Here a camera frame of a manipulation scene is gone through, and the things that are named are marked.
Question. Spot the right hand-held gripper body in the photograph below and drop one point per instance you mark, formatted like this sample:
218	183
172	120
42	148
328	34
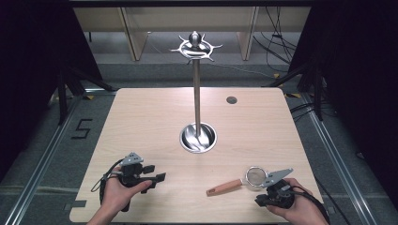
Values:
278	190

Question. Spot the black curtain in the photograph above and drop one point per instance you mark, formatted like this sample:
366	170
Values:
34	78
363	78

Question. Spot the light wooden furniture frame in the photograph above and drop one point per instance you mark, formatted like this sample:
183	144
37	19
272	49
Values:
187	18

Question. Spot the black tripod stand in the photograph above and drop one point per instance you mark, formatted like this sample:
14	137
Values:
309	84
67	90

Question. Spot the person's right hand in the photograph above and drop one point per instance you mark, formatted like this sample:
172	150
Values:
298	204

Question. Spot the person's left hand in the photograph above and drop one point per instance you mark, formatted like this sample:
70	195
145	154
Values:
120	193

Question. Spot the metal utensil hanging rack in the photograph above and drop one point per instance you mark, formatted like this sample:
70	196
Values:
196	93

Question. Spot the grey round table grommet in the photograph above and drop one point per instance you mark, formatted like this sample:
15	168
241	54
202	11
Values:
231	100

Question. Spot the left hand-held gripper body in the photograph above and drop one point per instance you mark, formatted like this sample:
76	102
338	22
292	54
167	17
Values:
131	170

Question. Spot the metal floor rail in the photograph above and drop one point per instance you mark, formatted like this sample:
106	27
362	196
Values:
43	159
338	162

